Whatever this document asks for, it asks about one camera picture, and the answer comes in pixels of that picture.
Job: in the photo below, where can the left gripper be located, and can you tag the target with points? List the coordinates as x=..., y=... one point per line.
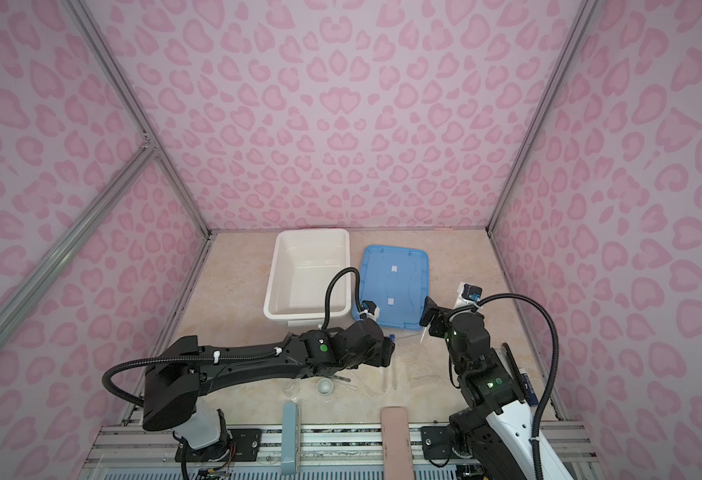
x=384, y=353

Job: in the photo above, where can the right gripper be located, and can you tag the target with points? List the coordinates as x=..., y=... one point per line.
x=429, y=311

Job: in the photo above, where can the white plastic bin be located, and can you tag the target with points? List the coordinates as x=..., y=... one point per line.
x=303, y=265

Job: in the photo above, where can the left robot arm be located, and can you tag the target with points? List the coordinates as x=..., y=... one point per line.
x=187, y=371

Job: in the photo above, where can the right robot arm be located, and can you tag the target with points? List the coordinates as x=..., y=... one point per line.
x=498, y=428

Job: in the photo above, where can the blue plastic lid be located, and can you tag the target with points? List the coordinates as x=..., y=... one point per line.
x=396, y=279

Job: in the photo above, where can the small white ceramic dish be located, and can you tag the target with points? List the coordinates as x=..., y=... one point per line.
x=325, y=386

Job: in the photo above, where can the clear glass beaker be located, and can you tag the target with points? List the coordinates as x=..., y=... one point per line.
x=291, y=390

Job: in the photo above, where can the light blue clamp bar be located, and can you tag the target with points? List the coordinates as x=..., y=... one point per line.
x=290, y=439

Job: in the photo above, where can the pink clamp bar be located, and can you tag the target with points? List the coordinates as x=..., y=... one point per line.
x=396, y=445

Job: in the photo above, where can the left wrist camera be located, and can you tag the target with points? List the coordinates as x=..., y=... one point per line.
x=369, y=311

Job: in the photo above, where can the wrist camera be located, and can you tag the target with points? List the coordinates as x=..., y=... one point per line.
x=468, y=294
x=369, y=311

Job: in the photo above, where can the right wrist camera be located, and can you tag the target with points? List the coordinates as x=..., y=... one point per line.
x=468, y=294

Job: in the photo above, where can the aluminium mounting rail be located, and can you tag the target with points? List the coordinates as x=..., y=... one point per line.
x=327, y=451

